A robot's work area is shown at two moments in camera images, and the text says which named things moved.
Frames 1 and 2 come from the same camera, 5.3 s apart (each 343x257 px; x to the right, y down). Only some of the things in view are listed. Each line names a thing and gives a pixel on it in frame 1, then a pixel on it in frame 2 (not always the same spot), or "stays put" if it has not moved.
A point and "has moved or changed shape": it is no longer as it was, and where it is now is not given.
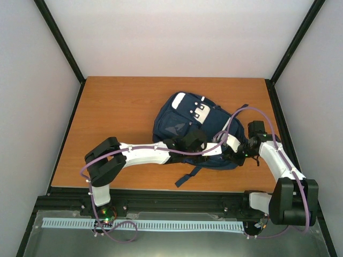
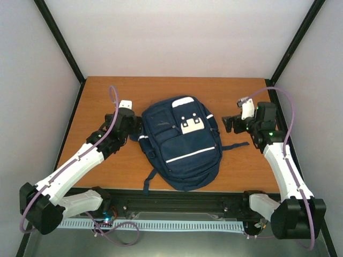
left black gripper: x=198 y=160 -> x=137 y=126
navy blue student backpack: x=178 y=112 has moved or changed shape
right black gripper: x=235 y=158 -> x=238 y=128
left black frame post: x=60 y=38 stays put
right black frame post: x=311 y=14 stays put
